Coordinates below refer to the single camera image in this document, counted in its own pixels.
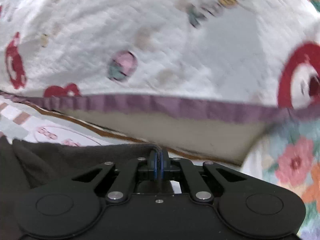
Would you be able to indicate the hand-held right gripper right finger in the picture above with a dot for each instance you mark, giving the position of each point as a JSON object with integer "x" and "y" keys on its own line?
{"x": 162, "y": 163}

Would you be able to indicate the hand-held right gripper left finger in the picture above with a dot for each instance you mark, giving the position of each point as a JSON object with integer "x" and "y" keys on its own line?
{"x": 155, "y": 163}

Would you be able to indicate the dark brown knit sweater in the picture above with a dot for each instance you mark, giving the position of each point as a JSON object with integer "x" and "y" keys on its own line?
{"x": 50, "y": 160}

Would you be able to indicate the beige mattress side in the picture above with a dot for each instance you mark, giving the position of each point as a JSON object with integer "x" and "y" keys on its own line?
{"x": 175, "y": 132}

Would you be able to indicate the white bear print quilt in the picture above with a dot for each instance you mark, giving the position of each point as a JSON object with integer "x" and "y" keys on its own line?
{"x": 150, "y": 55}

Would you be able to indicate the floral print cloth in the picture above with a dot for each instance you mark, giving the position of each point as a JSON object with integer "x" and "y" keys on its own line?
{"x": 295, "y": 160}

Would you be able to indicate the checkered bed mat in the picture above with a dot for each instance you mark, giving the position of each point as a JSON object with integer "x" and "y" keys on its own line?
{"x": 25, "y": 127}

